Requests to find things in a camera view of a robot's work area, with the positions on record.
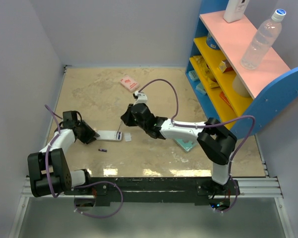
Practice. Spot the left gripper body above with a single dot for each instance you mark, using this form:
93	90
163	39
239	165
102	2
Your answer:
80	125

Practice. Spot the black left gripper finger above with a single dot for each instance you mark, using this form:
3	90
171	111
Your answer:
87	128
89	138

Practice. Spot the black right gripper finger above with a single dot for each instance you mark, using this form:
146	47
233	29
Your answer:
130	122
127	114

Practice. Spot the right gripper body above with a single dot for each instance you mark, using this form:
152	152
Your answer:
142	126

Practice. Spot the white remote control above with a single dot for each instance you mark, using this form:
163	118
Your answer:
107	135

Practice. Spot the white battery cover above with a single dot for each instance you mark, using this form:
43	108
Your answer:
127	137

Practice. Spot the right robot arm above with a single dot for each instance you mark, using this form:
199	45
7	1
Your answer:
217	142

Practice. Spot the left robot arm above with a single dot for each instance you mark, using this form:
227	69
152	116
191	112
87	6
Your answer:
49	173

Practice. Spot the white Kamenoko sponge pack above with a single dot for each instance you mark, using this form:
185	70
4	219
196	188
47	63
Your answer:
129	83

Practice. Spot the teal Kamenoko sponge pack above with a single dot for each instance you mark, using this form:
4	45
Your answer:
186	145

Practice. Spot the teal sponge pack on shelf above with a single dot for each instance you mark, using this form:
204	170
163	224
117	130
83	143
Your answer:
193	75

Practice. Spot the yellow snack bag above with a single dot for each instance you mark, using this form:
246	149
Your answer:
206	72

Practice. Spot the orange box on shelf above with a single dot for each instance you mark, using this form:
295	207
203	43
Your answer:
225	99

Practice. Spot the small orange white box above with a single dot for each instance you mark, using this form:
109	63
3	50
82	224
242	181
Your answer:
225	66

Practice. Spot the beige cylinder on shelf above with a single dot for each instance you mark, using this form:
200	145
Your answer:
239	87

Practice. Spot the blue can on shelf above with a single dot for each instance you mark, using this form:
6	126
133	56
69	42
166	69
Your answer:
211	43

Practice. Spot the blue shelf unit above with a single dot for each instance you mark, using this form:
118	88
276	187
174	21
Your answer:
272	86

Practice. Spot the white dispenser bottle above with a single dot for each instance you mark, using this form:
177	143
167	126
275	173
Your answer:
235	10

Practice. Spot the clear water bottle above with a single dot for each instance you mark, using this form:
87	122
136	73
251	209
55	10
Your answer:
263	40

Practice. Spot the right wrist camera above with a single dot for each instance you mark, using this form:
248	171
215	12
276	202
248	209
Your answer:
140	97

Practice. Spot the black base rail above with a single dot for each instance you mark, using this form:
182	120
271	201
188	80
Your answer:
199	191

